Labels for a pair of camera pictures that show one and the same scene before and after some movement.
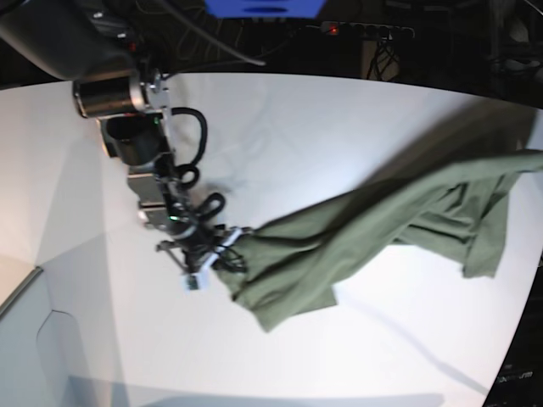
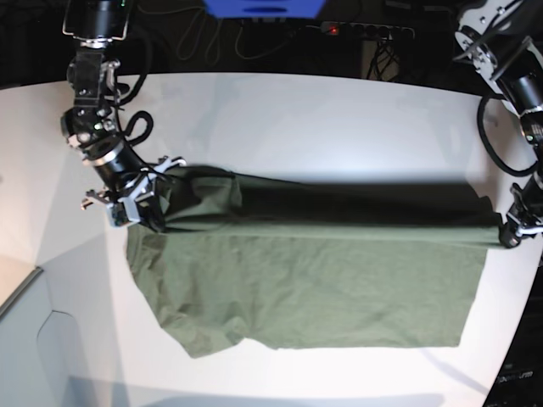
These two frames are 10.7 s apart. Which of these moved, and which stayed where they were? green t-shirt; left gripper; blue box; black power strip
Moved: left gripper; green t-shirt
Stayed: black power strip; blue box
